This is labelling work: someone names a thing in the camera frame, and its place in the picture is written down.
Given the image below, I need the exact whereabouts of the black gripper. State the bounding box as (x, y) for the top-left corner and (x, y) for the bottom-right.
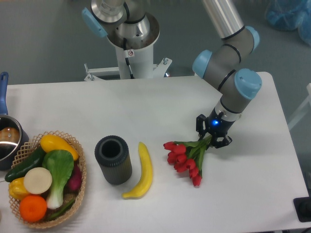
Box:
(196, 106), (235, 149)

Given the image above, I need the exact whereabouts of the red tulip bouquet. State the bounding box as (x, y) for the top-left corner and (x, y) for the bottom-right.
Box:
(163, 113), (243, 187)

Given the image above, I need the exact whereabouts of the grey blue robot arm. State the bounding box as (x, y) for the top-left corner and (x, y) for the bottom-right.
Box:
(82, 0), (262, 148)

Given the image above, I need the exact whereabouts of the yellow banana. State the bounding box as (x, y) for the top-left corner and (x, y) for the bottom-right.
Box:
(122, 142), (153, 200)

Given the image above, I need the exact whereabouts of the dark grey ribbed vase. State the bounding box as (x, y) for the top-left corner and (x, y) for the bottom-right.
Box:
(94, 135), (132, 185)

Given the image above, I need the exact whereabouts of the black device at edge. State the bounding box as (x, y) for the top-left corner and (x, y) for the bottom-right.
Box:
(293, 197), (311, 222)

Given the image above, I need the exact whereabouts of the blue plastic bag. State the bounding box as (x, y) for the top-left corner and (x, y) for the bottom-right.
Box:
(265, 0), (311, 45)

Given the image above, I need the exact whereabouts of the purple red sweet potato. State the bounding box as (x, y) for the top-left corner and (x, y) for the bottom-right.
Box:
(67, 164), (82, 192)

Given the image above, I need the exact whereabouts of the green bok choy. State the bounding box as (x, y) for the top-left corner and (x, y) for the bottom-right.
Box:
(42, 150), (74, 209)

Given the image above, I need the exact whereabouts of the green chili pepper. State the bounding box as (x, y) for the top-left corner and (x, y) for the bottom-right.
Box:
(46, 199), (75, 221)

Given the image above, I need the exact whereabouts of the yellow squash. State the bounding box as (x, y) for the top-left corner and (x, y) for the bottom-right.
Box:
(40, 134), (79, 161)

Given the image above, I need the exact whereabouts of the dark green cucumber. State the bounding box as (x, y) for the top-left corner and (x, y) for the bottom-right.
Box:
(4, 146), (46, 183)

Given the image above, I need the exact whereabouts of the cream round slice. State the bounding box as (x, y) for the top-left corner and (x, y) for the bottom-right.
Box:
(23, 167), (52, 195)

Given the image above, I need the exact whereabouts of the woven wicker basket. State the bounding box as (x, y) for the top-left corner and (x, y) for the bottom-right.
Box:
(9, 131), (86, 229)

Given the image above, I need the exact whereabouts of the orange fruit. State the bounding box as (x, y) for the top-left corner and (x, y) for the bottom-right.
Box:
(19, 195), (47, 222)

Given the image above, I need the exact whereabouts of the yellow bell pepper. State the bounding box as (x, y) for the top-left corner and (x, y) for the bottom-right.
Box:
(9, 177), (30, 200)

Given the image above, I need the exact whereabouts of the white frame at right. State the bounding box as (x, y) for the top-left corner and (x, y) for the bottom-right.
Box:
(288, 83), (311, 130)

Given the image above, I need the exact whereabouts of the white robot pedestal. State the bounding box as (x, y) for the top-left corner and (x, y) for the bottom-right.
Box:
(82, 9), (172, 81)

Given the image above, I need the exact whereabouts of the black cable on pedestal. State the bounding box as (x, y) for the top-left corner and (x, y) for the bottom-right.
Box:
(122, 37), (135, 79)

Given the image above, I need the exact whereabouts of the blue handled saucepan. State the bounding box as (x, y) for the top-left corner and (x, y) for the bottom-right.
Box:
(0, 72), (29, 171)

